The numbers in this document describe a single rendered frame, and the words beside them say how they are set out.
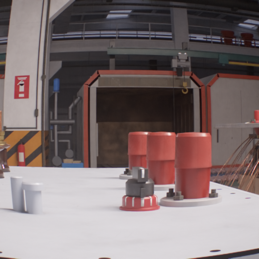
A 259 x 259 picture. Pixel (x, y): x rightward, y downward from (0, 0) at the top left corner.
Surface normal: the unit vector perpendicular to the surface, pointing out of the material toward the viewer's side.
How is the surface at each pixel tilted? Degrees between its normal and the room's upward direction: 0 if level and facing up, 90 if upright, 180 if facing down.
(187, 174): 90
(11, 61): 90
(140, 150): 89
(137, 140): 89
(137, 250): 0
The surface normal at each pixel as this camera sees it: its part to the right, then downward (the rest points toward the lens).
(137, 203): -0.18, -0.04
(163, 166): 0.08, 0.00
